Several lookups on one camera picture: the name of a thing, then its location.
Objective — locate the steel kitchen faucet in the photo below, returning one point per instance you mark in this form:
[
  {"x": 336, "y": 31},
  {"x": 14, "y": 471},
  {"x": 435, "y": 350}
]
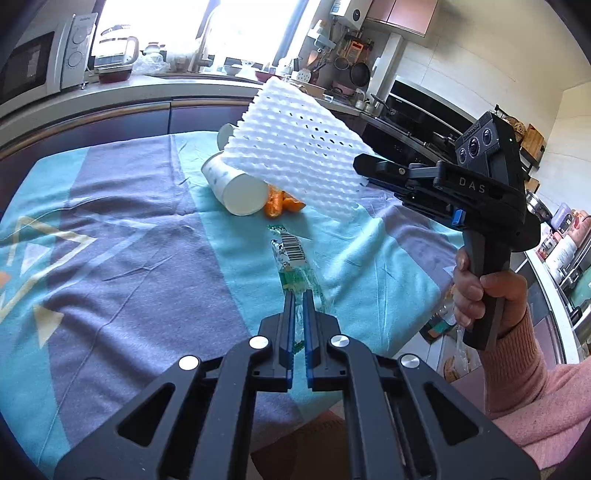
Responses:
[{"x": 200, "y": 59}]

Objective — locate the white water heater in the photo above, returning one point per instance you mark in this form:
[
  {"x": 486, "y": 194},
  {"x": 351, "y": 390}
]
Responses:
[{"x": 350, "y": 13}]

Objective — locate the red bowl on counter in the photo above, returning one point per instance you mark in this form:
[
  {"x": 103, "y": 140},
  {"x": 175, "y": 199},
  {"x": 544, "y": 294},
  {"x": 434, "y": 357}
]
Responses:
[{"x": 262, "y": 76}]

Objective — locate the white microwave oven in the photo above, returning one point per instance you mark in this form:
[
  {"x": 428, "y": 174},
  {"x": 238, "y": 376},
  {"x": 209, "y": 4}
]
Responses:
[{"x": 51, "y": 58}]

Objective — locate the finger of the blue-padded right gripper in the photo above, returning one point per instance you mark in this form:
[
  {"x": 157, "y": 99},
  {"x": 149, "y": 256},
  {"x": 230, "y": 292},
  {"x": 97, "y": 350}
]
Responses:
[{"x": 404, "y": 421}]

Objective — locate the black hanging frying pan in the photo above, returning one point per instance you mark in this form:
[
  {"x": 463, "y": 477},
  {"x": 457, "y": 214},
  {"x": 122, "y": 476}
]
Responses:
[{"x": 359, "y": 74}]

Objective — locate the orange peel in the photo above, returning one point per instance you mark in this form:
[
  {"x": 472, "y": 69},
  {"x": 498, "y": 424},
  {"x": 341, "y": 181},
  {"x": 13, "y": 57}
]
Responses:
[{"x": 279, "y": 201}]

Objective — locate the paper cup with tissue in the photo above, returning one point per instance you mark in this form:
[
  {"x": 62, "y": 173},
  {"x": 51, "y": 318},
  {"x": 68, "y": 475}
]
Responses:
[{"x": 237, "y": 191}]

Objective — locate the white paper cup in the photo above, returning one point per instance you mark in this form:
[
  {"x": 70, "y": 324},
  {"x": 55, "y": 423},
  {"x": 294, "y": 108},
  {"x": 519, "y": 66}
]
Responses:
[{"x": 224, "y": 134}]

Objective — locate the white foam fruit net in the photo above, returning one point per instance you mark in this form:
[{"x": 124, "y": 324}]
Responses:
[{"x": 289, "y": 140}]

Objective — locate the glass electric kettle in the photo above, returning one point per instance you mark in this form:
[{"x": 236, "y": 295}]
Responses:
[{"x": 116, "y": 46}]

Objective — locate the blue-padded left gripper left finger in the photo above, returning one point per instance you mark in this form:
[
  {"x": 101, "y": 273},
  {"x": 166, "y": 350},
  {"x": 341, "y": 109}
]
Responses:
[{"x": 194, "y": 421}]

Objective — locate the dark red food container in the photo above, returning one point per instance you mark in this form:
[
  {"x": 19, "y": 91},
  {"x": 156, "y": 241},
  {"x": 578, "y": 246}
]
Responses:
[{"x": 114, "y": 74}]

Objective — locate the teal and grey tablecloth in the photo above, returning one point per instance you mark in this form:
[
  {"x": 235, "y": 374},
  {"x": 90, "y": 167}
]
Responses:
[{"x": 117, "y": 259}]

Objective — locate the pink sweater forearm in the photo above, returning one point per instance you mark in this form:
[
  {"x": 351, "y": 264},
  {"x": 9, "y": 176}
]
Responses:
[{"x": 543, "y": 411}]

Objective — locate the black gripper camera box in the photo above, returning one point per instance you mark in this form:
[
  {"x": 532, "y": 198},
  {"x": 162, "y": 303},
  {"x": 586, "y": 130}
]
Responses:
[{"x": 489, "y": 147}]

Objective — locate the clear green snack wrapper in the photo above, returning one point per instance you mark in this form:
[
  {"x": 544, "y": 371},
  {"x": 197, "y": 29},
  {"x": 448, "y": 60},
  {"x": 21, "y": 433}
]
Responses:
[{"x": 297, "y": 275}]

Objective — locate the black built-in oven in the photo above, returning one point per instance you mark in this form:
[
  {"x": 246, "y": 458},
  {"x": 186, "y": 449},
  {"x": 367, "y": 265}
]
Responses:
[{"x": 415, "y": 125}]

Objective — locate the pink wall cabinet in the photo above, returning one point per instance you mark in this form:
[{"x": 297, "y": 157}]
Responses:
[{"x": 413, "y": 16}]

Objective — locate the black handheld left gripper right fingers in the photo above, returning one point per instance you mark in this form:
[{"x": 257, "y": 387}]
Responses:
[{"x": 412, "y": 184}]

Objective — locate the person's right hand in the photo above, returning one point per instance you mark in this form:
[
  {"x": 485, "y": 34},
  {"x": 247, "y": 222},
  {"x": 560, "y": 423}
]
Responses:
[{"x": 470, "y": 292}]

